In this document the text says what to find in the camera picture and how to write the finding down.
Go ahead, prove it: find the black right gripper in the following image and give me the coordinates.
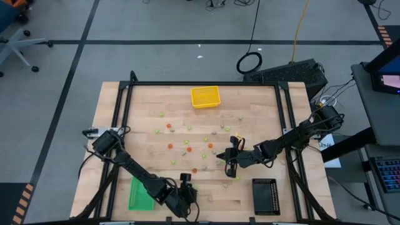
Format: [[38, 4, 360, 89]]
[[216, 136, 260, 179]]

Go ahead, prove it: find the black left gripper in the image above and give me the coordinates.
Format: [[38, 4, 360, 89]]
[[171, 172, 199, 219]]

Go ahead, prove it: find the green plastic basket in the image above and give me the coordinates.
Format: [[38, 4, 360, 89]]
[[127, 176, 156, 212]]

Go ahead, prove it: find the black plastic basket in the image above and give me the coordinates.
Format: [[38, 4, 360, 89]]
[[251, 177, 281, 216]]

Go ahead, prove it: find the yellow plastic basket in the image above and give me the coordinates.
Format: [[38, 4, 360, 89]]
[[190, 85, 222, 109]]

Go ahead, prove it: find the black computer case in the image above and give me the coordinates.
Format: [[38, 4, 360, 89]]
[[242, 58, 329, 101]]

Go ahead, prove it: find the white paper label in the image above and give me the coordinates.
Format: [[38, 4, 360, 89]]
[[317, 133, 342, 169]]

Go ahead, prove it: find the yellow power strip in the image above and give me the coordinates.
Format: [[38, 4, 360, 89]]
[[315, 94, 338, 109]]

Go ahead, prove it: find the grey desk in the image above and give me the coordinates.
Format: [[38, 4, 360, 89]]
[[350, 62, 400, 148]]

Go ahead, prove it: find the backlit keyboard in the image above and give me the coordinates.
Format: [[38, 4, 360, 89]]
[[370, 155, 400, 193]]

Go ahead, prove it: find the black monitor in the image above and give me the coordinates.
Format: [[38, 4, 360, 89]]
[[364, 39, 400, 95]]

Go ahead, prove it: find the grey-legged office chair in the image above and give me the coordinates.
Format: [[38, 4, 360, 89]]
[[0, 6, 54, 78]]

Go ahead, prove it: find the orange chair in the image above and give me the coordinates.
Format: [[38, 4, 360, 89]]
[[9, 0, 32, 10]]

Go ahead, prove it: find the black hanging cable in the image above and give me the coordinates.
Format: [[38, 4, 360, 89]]
[[236, 0, 263, 75]]

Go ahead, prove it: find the yellow hanging cable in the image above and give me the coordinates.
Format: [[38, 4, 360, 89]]
[[291, 0, 311, 63]]

